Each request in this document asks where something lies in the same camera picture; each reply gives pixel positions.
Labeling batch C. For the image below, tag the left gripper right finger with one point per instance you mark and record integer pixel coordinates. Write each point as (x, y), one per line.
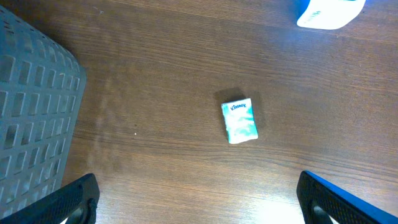
(323, 202)

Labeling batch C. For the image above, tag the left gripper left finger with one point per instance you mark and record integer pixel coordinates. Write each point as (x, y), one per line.
(74, 203)

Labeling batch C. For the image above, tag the small green tissue packet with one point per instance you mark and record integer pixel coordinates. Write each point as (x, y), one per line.
(239, 121)

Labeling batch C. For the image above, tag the white barcode scanner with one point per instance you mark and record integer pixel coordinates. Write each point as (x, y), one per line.
(328, 14)

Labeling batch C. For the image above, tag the grey plastic mesh basket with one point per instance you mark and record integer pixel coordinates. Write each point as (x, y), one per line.
(42, 86)

